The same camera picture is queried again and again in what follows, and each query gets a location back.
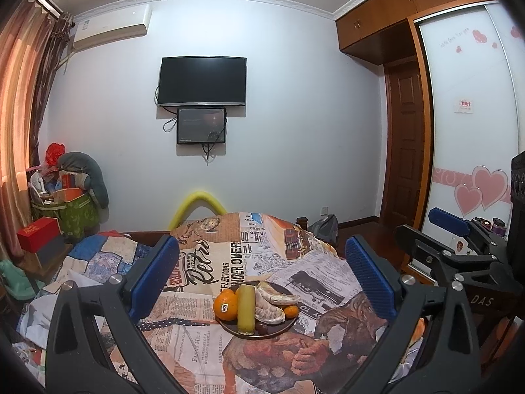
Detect wooden bed frame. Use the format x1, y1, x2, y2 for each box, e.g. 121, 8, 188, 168
98, 216, 309, 251

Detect dark patterned curtain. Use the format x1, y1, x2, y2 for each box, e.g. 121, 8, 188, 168
31, 10, 74, 165

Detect pink orange curtain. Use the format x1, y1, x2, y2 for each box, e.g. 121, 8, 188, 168
0, 0, 62, 263

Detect red plastic bag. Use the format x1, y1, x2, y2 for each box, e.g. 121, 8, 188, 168
45, 143, 66, 165

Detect black wall television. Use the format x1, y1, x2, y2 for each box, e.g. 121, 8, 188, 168
157, 55, 247, 108

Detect blue patchwork quilt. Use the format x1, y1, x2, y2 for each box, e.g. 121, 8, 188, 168
53, 232, 165, 296

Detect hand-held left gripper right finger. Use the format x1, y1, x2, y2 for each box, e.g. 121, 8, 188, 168
345, 235, 482, 394

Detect wooden door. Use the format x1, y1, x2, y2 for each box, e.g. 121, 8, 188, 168
383, 59, 427, 234

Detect pomelo peel piece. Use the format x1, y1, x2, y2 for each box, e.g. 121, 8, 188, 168
254, 301, 286, 325
258, 281, 301, 306

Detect white air conditioner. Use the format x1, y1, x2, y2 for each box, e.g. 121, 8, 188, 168
72, 4, 152, 52

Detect yellow corn cob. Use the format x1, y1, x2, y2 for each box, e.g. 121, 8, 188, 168
237, 284, 257, 334

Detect wooden wardrobe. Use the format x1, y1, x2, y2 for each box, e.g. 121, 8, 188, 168
334, 0, 525, 255

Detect orange box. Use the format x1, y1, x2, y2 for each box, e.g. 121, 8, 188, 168
55, 188, 85, 204

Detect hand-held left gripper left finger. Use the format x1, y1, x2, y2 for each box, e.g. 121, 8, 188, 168
43, 234, 181, 394

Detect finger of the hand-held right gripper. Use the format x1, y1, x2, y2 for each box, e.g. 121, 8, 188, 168
395, 224, 497, 285
428, 207, 493, 252

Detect red box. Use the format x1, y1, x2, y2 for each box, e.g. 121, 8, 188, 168
17, 217, 60, 251

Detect printed blanket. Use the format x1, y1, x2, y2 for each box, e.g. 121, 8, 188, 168
94, 211, 427, 394

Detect teal plastic toy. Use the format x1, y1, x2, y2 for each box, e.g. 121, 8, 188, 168
0, 259, 42, 304

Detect yellow foam noodle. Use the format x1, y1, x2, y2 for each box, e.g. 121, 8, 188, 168
169, 191, 226, 230

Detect small black monitor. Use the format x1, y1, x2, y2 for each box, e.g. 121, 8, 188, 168
176, 107, 227, 145

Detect grey backpack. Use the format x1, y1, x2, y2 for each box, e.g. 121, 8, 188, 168
307, 214, 340, 244

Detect dark round plate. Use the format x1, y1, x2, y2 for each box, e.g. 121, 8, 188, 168
217, 281, 302, 339

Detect dark grey box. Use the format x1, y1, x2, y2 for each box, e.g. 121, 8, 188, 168
36, 240, 74, 265

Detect green storage basket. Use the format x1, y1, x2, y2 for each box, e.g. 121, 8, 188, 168
32, 193, 99, 236

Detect grey plush pillow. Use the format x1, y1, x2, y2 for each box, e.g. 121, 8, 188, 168
57, 152, 109, 208

